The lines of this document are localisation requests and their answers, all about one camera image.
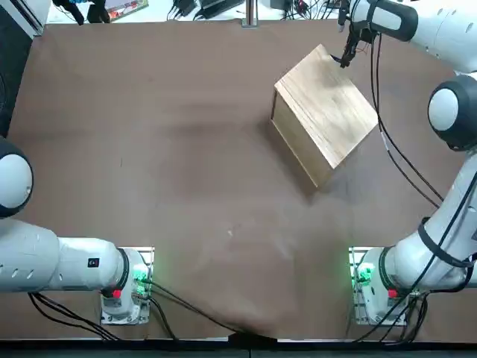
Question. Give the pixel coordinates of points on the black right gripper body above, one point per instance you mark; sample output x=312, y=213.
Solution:
x=359, y=33

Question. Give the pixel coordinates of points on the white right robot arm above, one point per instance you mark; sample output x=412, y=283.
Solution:
x=447, y=33

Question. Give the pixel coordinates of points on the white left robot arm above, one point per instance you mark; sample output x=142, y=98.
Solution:
x=56, y=261

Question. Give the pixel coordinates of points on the colourful printed card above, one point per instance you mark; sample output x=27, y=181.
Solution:
x=126, y=9

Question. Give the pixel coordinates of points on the wooden drawer box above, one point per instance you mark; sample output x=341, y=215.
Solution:
x=324, y=100

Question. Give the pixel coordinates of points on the red plug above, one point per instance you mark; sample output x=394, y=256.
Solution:
x=300, y=3

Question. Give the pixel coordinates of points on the black power adapter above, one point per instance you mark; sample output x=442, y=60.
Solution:
x=184, y=5

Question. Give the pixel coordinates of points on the grey power adapter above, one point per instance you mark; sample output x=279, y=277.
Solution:
x=220, y=3

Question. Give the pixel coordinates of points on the white frame rail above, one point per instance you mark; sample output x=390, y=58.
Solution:
x=35, y=20

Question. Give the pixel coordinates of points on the metal camera post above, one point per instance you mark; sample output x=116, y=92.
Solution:
x=250, y=13

